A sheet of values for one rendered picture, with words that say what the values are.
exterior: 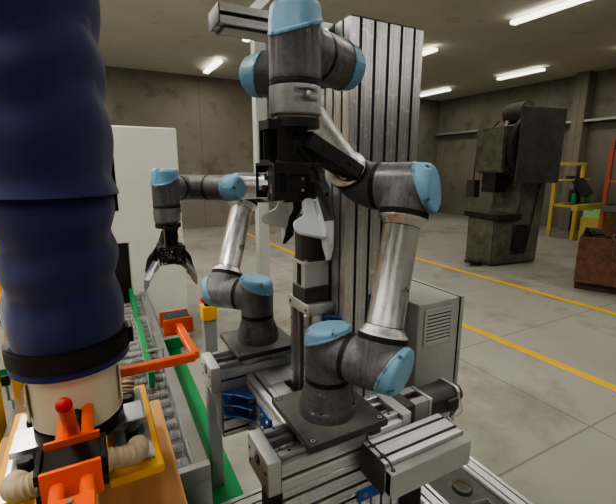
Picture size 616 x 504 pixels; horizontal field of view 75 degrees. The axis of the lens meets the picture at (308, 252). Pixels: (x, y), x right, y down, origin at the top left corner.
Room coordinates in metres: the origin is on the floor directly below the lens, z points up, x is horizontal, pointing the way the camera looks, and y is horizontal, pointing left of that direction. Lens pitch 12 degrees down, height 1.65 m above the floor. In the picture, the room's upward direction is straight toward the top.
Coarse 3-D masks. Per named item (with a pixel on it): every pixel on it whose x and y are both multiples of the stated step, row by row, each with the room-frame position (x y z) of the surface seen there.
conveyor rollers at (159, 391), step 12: (132, 312) 2.98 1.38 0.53; (132, 324) 2.73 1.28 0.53; (144, 324) 2.70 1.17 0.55; (132, 348) 2.32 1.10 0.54; (120, 360) 2.14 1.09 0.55; (132, 360) 2.16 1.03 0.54; (156, 372) 2.04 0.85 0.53; (144, 384) 1.93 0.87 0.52; (156, 384) 1.89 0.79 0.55; (156, 396) 1.79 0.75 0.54; (168, 396) 1.81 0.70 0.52; (168, 408) 1.73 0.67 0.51; (168, 420) 1.58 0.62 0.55; (180, 444) 1.42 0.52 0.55; (180, 456) 1.41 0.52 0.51
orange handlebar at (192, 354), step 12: (180, 324) 1.11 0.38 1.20; (180, 336) 1.05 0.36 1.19; (192, 348) 0.95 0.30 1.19; (156, 360) 0.89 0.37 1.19; (168, 360) 0.89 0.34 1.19; (180, 360) 0.91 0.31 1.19; (192, 360) 0.92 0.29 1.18; (120, 372) 0.84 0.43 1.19; (132, 372) 0.86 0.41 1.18; (144, 372) 0.87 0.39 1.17; (84, 408) 0.70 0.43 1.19; (84, 420) 0.66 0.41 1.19; (60, 432) 0.62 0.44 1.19; (84, 480) 0.51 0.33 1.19; (48, 492) 0.50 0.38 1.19; (60, 492) 0.49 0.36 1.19; (84, 492) 0.49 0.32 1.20
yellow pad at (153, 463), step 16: (128, 400) 0.87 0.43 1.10; (144, 400) 0.91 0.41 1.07; (112, 432) 0.79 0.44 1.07; (128, 432) 0.75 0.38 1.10; (144, 432) 0.78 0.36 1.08; (160, 448) 0.74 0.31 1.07; (144, 464) 0.69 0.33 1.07; (160, 464) 0.69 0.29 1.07; (112, 480) 0.65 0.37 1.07; (128, 480) 0.66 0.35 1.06
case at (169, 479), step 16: (160, 416) 1.03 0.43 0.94; (160, 432) 0.96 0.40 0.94; (0, 448) 0.90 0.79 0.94; (0, 464) 0.84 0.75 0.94; (176, 464) 0.84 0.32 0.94; (144, 480) 0.79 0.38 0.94; (160, 480) 0.79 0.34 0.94; (176, 480) 0.79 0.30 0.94; (96, 496) 0.75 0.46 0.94; (112, 496) 0.75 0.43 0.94; (128, 496) 0.75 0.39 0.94; (144, 496) 0.75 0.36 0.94; (160, 496) 0.75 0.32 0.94; (176, 496) 0.75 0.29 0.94
